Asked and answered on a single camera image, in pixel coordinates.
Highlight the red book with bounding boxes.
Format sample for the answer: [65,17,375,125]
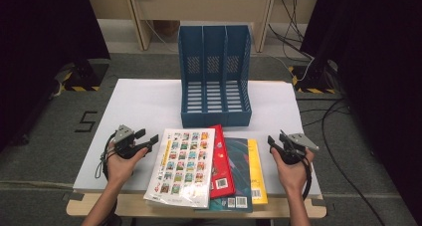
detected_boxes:
[208,123,237,200]

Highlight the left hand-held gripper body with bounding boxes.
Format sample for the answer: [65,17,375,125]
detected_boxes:
[112,123,148,160]

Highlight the person's left hand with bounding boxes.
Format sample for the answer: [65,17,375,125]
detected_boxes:
[106,141,150,187]

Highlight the stand base with hazard tape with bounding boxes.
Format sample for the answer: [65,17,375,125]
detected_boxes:
[54,58,110,93]
[288,58,340,95]

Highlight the black floor cables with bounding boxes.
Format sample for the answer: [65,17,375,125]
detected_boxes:
[296,97,387,226]

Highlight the right hand-held gripper cable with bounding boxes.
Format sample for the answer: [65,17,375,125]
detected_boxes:
[301,157,314,201]

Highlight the blue file rack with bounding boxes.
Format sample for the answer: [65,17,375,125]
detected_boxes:
[177,24,253,128]

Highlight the black curtain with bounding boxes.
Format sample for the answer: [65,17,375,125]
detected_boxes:
[300,0,422,217]
[0,0,111,152]

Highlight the black socket cables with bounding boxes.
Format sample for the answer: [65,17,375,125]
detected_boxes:
[268,0,317,61]

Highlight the beige wooden desk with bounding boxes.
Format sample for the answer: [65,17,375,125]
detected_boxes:
[84,0,322,53]

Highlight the person's right hand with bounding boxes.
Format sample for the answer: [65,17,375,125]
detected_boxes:
[270,146,316,195]

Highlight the thin white cable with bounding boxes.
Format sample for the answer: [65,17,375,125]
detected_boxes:
[143,19,180,54]

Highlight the yellow book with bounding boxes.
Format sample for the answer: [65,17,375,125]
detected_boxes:
[247,138,269,206]

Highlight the hand-held gripper cable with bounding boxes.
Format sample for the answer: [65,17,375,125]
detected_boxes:
[301,157,314,201]
[94,139,117,180]

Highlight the white picture book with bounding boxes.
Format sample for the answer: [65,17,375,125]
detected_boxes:
[142,127,217,210]

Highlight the teal book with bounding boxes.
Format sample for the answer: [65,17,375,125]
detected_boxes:
[195,136,254,214]

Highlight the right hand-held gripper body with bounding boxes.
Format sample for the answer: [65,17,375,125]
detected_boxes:
[278,131,320,165]

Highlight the left hand-held gripper cable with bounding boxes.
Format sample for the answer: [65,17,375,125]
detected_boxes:
[94,139,117,180]

